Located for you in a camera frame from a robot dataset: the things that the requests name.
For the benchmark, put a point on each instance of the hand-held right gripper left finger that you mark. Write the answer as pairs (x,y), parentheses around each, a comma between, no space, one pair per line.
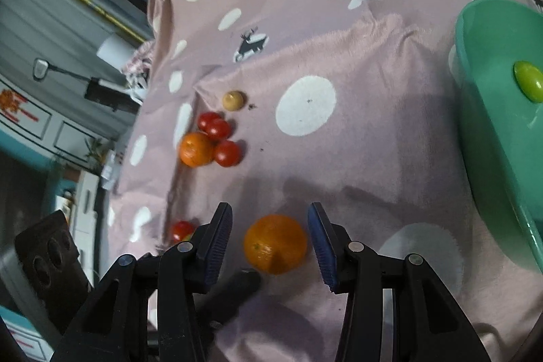
(218,243)

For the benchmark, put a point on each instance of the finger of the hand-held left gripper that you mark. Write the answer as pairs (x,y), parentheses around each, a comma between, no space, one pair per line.
(235,294)

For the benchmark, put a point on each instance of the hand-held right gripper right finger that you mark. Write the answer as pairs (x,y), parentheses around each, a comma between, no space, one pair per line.
(322,247)

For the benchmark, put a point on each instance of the large orange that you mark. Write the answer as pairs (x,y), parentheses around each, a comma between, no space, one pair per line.
(275,244)

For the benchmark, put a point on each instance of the red tomato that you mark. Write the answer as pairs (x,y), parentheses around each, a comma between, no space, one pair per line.
(228,153)
(181,230)
(219,130)
(207,118)

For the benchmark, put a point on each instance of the small orange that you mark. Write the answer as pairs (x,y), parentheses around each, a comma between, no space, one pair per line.
(195,149)

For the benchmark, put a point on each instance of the small yellow fruit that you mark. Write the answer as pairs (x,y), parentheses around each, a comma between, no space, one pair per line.
(233,100)

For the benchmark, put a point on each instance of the green plastic bowl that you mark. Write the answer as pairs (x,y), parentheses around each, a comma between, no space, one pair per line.
(500,158)

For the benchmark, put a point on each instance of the potted plant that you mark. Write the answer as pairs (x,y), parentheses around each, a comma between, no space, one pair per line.
(95,149)

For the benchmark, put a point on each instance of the pink polka dot blanket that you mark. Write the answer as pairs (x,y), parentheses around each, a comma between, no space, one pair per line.
(382,90)

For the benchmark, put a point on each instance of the black desk lamp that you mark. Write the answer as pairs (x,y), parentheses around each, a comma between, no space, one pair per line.
(106,92)

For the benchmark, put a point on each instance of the pink patterned cloth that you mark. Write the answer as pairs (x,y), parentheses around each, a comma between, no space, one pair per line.
(140,62)

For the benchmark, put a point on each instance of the white paper roll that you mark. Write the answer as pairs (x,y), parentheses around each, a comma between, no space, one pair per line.
(112,49)

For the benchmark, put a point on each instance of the green round fruit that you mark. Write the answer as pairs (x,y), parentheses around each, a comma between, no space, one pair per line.
(528,81)

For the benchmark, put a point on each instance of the red wall decoration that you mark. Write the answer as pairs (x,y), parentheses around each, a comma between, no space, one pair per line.
(10,103)

